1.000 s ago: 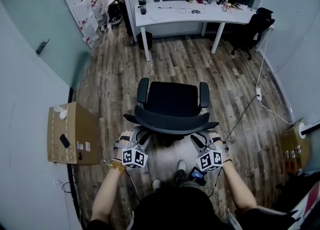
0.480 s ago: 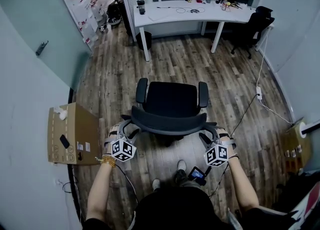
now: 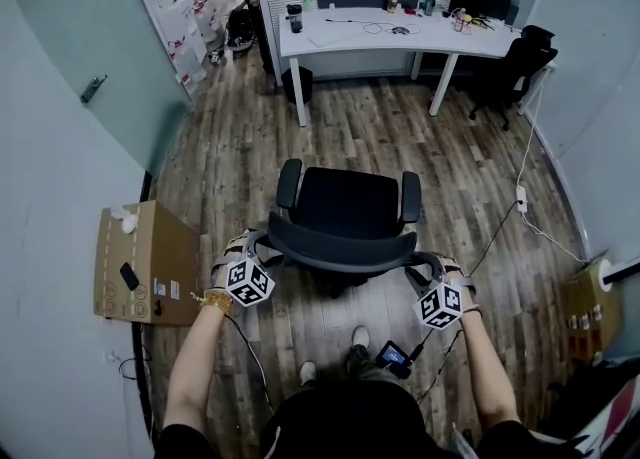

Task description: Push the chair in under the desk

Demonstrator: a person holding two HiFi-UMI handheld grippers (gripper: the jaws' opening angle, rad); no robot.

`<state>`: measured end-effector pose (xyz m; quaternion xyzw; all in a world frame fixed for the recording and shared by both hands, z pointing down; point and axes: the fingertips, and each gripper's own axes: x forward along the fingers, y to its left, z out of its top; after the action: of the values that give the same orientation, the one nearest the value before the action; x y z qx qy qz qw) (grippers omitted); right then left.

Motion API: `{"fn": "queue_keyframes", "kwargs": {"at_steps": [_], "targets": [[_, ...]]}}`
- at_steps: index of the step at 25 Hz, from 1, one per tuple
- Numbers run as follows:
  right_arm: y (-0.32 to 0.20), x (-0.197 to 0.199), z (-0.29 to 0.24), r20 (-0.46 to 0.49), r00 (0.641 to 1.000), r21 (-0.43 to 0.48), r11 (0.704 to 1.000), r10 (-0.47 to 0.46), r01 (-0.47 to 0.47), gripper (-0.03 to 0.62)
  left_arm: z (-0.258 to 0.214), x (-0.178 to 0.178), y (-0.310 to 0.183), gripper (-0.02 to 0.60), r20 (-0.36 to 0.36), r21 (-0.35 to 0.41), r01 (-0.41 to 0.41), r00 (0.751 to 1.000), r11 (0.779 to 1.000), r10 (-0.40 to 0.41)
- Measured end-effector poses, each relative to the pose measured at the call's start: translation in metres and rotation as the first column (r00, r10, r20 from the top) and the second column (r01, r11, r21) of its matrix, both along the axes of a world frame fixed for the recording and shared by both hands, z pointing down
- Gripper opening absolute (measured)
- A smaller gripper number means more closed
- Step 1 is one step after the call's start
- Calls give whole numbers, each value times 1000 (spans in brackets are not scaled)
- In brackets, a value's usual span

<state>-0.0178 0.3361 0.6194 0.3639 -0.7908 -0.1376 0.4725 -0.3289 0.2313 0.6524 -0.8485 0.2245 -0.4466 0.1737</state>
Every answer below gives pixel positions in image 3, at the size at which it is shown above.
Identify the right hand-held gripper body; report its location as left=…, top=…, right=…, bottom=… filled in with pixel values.
left=403, top=250, right=479, bottom=332

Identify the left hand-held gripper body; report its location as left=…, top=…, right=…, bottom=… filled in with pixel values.
left=211, top=229, right=287, bottom=309

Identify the person's right forearm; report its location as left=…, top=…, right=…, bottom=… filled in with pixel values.
left=457, top=307, right=524, bottom=437

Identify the person's left forearm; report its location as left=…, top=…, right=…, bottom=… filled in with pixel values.
left=162, top=291, right=234, bottom=439

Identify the black high-back office chair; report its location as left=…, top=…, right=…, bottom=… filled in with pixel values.
left=468, top=24, right=560, bottom=133

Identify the white desk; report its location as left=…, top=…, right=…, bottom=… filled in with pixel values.
left=277, top=5, right=524, bottom=128

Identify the person's left hand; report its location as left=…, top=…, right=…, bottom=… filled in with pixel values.
left=221, top=232, right=254, bottom=266

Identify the person's right hand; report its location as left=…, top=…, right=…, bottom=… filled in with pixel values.
left=437, top=255, right=464, bottom=282

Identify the small black screen device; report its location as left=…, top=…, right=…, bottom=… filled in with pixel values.
left=375, top=339, right=414, bottom=380

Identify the person's trouser leg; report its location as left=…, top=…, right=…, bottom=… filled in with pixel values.
left=344, top=344, right=402, bottom=389

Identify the large cardboard box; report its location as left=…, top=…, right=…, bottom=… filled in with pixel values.
left=93, top=199, right=202, bottom=327

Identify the person's left shoe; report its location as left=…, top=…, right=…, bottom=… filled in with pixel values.
left=298, top=360, right=319, bottom=389

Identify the black smartphone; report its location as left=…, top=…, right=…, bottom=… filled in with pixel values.
left=118, top=262, right=142, bottom=292

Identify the crumpled white tissue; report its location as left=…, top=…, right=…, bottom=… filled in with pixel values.
left=109, top=205, right=142, bottom=236

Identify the small cardboard box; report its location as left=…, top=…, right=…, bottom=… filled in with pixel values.
left=563, top=250, right=624, bottom=364

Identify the person's black shirt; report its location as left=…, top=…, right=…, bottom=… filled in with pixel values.
left=158, top=380, right=581, bottom=459

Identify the white tape roll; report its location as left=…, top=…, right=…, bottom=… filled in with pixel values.
left=596, top=257, right=616, bottom=294

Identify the black waste bin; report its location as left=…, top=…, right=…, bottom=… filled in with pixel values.
left=280, top=66, right=315, bottom=106

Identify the black backpack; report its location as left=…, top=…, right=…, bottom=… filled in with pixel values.
left=225, top=5, right=257, bottom=53

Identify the black tumbler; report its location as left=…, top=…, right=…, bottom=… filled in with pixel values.
left=285, top=3, right=306, bottom=35

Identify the white banner stand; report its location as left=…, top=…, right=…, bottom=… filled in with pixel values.
left=122, top=0, right=209, bottom=99

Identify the gold bracelet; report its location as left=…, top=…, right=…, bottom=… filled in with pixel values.
left=190, top=288, right=235, bottom=318

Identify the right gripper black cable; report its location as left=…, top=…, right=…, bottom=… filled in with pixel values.
left=408, top=325, right=467, bottom=406

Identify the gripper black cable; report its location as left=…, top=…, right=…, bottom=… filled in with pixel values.
left=226, top=313, right=277, bottom=414
left=408, top=325, right=467, bottom=406

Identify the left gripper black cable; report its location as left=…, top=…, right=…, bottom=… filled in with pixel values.
left=226, top=313, right=277, bottom=414

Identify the black floor cable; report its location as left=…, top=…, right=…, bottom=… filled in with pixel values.
left=468, top=199, right=522, bottom=276

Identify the white power cable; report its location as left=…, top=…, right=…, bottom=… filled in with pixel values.
left=516, top=65, right=587, bottom=264

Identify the metal door handle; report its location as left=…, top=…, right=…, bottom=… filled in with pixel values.
left=79, top=74, right=109, bottom=105

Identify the black cable on desk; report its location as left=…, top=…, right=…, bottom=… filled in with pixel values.
left=324, top=17, right=422, bottom=39

